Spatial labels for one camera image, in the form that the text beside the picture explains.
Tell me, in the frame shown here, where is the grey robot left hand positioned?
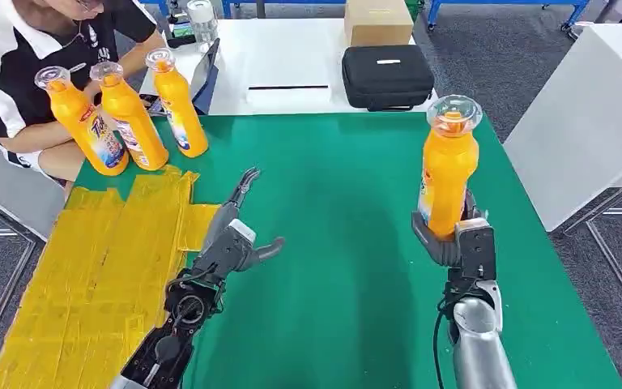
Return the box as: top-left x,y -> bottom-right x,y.
191,167 -> 286,281

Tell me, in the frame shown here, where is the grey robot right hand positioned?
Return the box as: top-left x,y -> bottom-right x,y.
411,190 -> 487,270

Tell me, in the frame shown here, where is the orange drink bottle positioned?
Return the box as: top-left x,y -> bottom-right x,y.
417,95 -> 484,241
89,61 -> 170,172
145,47 -> 210,159
34,66 -> 130,177

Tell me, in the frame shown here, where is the green table mat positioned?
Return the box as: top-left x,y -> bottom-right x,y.
74,111 -> 622,389

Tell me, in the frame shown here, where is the yellow sheet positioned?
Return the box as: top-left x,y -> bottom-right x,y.
0,165 -> 221,389

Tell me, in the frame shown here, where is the dark phone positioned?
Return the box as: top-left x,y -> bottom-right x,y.
141,94 -> 165,117

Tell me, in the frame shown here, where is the black zip case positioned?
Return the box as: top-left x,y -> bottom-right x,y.
341,44 -> 436,112

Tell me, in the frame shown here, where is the thin black strip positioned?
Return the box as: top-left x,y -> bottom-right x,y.
248,83 -> 330,92

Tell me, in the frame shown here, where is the dark laptop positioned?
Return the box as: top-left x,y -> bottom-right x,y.
189,37 -> 221,116

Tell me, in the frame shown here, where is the white side table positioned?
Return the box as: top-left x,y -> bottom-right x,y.
503,22 -> 622,233

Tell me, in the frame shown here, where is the white desk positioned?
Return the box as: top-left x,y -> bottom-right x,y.
138,19 -> 440,117

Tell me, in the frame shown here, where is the small black object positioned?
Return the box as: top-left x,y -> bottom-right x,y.
166,33 -> 198,50

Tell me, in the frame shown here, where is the cardboard box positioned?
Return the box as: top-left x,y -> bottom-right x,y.
343,0 -> 415,48

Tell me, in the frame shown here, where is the clear plastic jar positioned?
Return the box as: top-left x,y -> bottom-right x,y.
186,0 -> 219,47

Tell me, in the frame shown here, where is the green crate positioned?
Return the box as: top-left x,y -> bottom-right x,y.
404,0 -> 426,23

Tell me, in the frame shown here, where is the long blue metal rack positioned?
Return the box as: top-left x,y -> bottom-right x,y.
426,0 -> 591,31

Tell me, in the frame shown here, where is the short blue metal rack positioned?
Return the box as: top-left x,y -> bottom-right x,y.
220,0 -> 347,20

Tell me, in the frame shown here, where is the person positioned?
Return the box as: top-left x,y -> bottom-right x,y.
0,0 -> 167,187

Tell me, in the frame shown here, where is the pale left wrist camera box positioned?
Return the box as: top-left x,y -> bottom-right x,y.
228,219 -> 258,246

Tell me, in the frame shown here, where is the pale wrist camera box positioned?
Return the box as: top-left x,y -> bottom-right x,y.
453,217 -> 498,284
228,219 -> 258,246

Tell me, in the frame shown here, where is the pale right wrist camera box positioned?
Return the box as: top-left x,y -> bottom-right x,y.
453,217 -> 498,284

